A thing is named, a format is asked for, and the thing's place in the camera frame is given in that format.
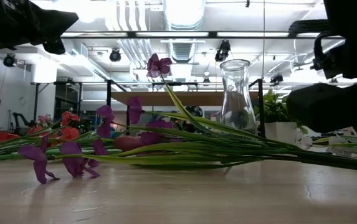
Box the black overhead crossbar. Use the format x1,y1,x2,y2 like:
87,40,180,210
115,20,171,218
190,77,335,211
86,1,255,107
61,30,347,39

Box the purple artificial flower bunch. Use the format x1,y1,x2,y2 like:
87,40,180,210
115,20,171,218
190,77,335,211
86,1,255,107
17,53,357,185

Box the pink background flowers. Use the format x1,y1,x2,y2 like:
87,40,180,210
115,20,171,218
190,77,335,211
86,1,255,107
37,114,53,127

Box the silver ceiling air duct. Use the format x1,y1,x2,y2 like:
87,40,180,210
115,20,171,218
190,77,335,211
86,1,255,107
162,0,207,63

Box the clear glass vase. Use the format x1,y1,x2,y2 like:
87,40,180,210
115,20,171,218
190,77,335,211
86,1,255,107
219,58,259,136

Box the green potted plant white pot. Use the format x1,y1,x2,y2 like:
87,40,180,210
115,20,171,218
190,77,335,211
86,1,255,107
254,89,307,144

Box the thin hanging cable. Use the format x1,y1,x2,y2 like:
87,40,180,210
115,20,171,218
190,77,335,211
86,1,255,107
262,0,265,82

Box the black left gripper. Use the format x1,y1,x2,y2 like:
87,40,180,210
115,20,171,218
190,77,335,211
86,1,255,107
0,0,79,55

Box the red artificial tulip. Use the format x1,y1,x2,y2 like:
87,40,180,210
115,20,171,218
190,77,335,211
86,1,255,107
113,136,145,152

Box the white artificial flower bunch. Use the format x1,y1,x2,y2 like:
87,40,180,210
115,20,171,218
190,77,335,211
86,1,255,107
295,127,357,158

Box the black ceiling spotlight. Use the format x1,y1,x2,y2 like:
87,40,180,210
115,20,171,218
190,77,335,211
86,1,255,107
214,39,231,62
270,73,284,85
2,53,17,68
109,49,122,62

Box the black corrugated cable sleeve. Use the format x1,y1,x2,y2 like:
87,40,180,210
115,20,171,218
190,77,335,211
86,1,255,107
289,19,330,34

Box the black background rig frame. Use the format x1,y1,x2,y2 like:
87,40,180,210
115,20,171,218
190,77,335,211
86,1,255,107
30,81,84,125

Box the orange artificial flower bunch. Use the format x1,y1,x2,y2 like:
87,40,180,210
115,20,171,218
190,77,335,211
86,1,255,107
0,110,117,163

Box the wooden shelf with black legs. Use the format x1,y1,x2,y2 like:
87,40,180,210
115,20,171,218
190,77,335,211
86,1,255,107
105,79,266,147

